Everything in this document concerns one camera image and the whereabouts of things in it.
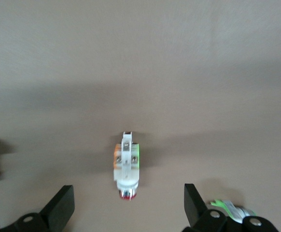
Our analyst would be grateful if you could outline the red push button switch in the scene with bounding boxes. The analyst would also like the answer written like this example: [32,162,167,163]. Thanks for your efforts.
[113,131,141,201]

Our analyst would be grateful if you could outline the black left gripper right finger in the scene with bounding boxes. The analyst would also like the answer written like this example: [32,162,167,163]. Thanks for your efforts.
[183,183,280,232]

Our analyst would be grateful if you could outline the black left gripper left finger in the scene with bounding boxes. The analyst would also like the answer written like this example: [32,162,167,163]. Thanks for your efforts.
[0,185,75,232]

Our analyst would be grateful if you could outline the green push button switch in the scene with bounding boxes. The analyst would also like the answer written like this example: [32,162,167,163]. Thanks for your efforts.
[209,198,257,224]

